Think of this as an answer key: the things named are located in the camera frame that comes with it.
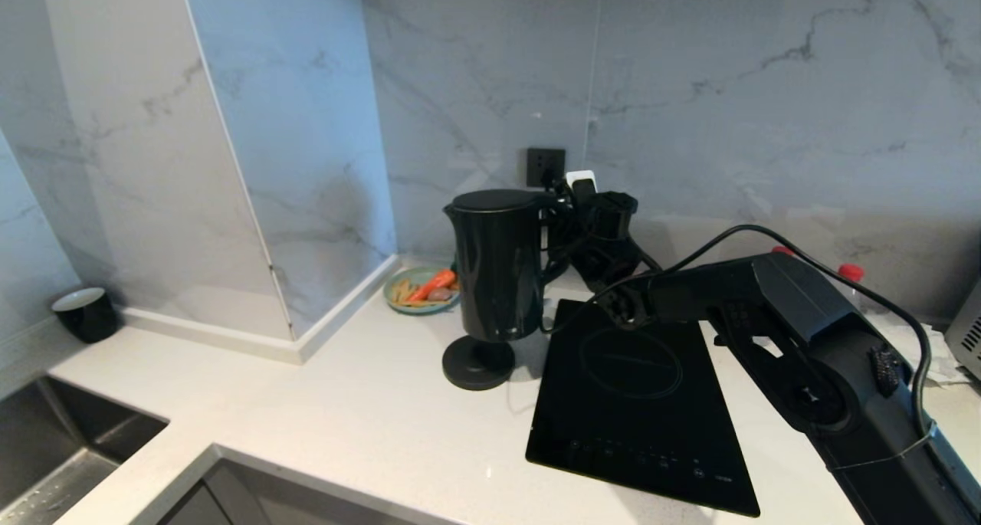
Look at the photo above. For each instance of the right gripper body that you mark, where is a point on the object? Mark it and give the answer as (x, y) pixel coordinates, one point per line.
(576, 217)

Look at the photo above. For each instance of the black electric kettle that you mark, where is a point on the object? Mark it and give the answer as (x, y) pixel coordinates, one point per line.
(498, 264)

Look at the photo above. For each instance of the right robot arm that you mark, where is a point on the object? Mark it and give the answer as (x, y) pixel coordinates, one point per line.
(835, 333)

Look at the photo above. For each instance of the black round kettle base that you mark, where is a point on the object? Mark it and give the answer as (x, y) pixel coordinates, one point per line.
(477, 364)

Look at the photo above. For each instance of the orange carrot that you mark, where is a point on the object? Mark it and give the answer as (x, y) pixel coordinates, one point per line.
(433, 283)

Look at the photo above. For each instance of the teal plate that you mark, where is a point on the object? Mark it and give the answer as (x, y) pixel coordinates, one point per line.
(400, 280)

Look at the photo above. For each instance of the clear bottle red cap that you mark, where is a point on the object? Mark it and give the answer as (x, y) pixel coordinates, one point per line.
(852, 280)
(782, 250)

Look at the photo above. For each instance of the black induction cooktop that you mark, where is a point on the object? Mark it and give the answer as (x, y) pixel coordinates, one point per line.
(636, 418)

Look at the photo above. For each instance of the white cloth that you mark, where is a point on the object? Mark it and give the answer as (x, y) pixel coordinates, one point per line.
(939, 349)

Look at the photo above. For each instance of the grey cabinet front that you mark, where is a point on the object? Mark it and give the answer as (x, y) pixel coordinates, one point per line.
(291, 498)

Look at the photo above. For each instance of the silver appliance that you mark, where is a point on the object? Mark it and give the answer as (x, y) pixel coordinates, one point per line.
(967, 333)

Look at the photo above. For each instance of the black cup white inside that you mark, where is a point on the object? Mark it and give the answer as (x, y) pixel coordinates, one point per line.
(86, 316)

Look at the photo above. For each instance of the steel sink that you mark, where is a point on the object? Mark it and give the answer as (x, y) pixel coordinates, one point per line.
(54, 441)

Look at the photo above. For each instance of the black wall socket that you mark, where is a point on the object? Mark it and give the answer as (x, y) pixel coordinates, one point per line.
(545, 165)

